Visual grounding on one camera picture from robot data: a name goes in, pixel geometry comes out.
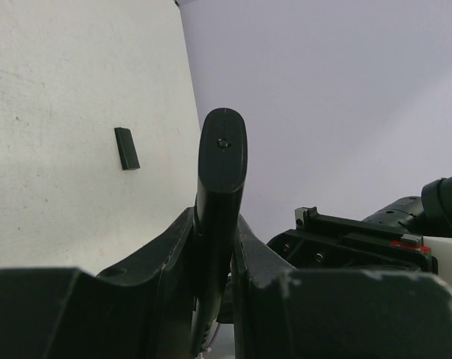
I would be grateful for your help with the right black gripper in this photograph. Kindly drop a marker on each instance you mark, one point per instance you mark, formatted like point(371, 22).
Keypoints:
point(325, 242)

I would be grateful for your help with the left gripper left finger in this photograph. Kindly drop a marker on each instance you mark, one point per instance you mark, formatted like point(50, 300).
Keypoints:
point(141, 307)

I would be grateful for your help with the black remote control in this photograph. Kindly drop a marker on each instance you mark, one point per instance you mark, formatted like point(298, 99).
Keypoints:
point(222, 169)

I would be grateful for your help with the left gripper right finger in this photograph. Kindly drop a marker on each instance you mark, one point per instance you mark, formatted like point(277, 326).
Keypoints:
point(283, 312)

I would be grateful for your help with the black battery cover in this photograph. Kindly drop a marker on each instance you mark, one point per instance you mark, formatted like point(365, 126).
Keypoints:
point(126, 149)

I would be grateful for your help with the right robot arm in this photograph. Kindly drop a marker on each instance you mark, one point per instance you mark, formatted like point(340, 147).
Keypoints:
point(428, 214)

